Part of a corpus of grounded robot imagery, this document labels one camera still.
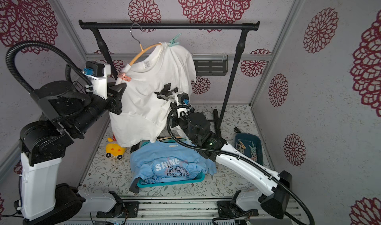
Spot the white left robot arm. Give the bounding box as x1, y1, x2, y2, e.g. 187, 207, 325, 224
6, 41, 127, 225

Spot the black wall shelf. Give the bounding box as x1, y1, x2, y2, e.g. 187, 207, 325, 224
193, 55, 228, 76

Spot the wooden hanger with metal hook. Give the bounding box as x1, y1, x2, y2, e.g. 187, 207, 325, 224
114, 23, 163, 86

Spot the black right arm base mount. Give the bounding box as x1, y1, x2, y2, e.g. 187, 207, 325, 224
217, 190, 261, 219

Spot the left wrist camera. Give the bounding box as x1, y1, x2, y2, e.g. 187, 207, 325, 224
82, 61, 111, 100

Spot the mint green clothespin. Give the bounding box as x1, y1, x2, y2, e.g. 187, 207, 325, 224
168, 33, 182, 47

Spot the teal plastic clothespin bin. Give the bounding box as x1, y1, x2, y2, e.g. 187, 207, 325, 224
233, 130, 264, 165

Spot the black clothes rack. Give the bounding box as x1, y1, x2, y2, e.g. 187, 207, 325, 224
79, 20, 260, 148

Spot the pink clothespin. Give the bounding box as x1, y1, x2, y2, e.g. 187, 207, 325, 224
118, 73, 132, 82

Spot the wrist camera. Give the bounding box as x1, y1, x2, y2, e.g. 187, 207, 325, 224
82, 61, 111, 100
176, 93, 194, 118

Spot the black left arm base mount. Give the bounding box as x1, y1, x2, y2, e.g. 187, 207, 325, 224
96, 191, 140, 219

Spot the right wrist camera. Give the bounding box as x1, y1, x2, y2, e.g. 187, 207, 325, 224
176, 93, 194, 118

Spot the white t-shirt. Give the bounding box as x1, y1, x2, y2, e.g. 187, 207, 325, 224
110, 42, 196, 148

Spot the black wire wall rack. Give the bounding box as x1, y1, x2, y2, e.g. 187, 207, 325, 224
72, 81, 87, 94

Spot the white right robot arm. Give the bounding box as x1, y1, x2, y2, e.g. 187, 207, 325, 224
166, 104, 316, 225

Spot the teal perforated tray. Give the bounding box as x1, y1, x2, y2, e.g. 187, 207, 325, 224
136, 140, 206, 189

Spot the light blue t-shirt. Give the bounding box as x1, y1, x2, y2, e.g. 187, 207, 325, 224
129, 140, 217, 187

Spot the yellow plush toy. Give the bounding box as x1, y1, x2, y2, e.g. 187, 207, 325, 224
105, 137, 126, 160

